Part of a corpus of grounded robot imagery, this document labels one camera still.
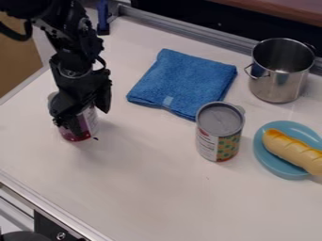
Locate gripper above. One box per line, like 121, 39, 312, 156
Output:
47, 55, 115, 139

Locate purple can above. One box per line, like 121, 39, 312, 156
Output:
46, 91, 103, 143

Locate can with dotted label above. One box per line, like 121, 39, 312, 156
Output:
195, 101, 247, 163

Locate cardboard box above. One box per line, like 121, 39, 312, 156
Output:
0, 12, 46, 99

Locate blue clamp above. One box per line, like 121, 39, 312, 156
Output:
95, 0, 112, 36

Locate blue cloth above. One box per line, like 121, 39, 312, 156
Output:
125, 48, 239, 122

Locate blue plate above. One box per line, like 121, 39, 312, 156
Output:
251, 120, 322, 181

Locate silver pot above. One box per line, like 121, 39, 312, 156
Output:
242, 38, 317, 104

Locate yellow toy bread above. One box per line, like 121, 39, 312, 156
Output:
261, 128, 322, 177

